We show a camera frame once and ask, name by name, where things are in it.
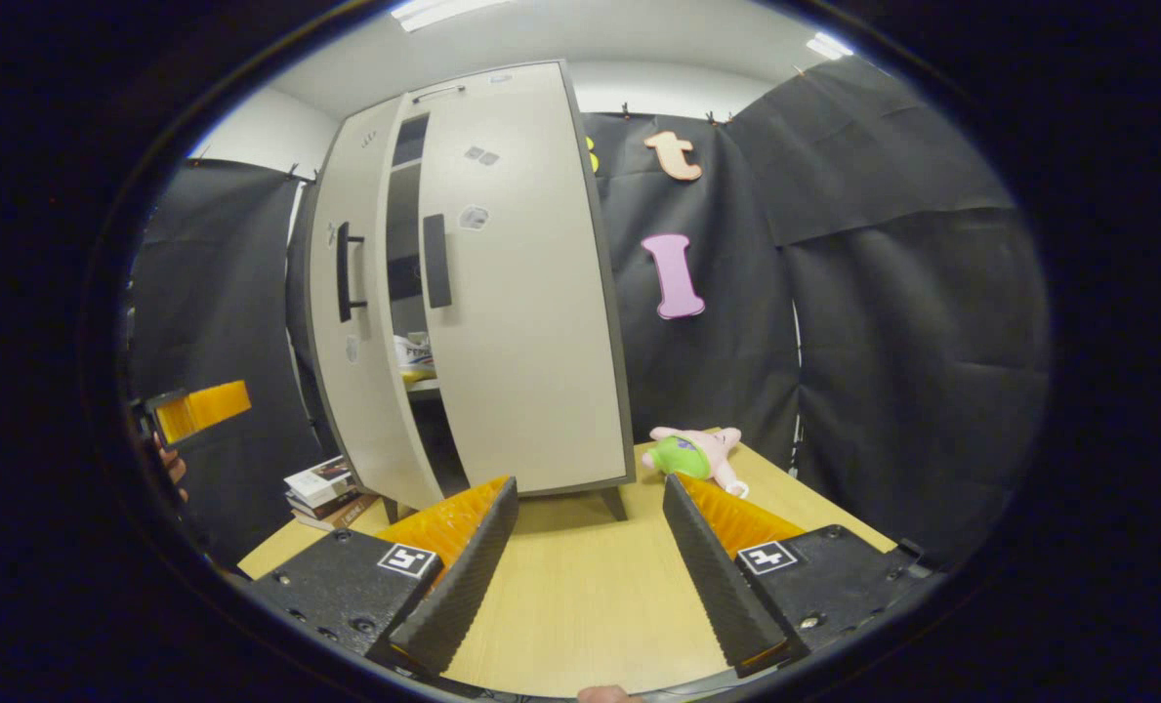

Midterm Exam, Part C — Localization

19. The white grey shoe cabinet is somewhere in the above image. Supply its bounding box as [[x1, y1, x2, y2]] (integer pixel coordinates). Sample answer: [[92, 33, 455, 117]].
[[304, 59, 637, 523]]

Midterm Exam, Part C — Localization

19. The white shoe yellow sole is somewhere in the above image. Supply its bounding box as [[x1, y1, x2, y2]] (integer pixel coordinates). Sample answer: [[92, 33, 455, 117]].
[[394, 332, 436, 384]]

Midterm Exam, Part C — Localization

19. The dark cover book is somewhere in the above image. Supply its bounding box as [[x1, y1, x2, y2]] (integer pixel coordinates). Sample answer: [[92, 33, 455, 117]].
[[287, 488, 361, 517]]

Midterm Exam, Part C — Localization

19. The grey cabinet drawer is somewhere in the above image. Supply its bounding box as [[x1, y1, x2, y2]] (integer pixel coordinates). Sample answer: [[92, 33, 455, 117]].
[[399, 61, 581, 116]]

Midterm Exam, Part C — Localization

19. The brown edged book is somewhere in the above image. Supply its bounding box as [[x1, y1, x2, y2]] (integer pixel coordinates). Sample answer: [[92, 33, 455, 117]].
[[292, 496, 378, 531]]

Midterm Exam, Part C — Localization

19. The white cover book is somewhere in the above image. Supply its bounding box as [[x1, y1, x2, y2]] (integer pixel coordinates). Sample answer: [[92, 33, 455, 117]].
[[284, 456, 356, 499]]

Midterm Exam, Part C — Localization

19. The white shoe cabinet door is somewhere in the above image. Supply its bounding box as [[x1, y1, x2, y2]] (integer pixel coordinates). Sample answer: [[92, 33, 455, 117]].
[[307, 93, 444, 511], [416, 64, 637, 497]]

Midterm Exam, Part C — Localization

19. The black door handle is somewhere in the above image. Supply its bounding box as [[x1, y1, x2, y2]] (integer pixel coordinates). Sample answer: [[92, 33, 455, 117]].
[[336, 222, 368, 323]]

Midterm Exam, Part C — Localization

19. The pink plush toy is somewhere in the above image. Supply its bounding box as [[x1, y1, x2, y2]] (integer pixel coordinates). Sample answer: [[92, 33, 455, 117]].
[[642, 426, 750, 499]]

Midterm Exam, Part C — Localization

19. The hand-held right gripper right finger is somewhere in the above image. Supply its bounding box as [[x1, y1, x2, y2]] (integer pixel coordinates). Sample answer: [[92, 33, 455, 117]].
[[661, 473, 944, 681]]

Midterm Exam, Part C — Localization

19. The black backdrop cloth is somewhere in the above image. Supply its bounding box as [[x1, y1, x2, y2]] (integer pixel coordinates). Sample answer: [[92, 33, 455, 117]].
[[126, 54, 1052, 572]]

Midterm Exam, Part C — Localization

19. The long ceiling light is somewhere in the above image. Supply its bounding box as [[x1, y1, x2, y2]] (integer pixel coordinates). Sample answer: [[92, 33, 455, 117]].
[[392, 0, 513, 32]]

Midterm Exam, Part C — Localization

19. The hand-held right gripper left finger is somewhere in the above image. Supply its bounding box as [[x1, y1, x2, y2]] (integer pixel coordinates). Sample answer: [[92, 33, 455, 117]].
[[246, 476, 520, 677]]

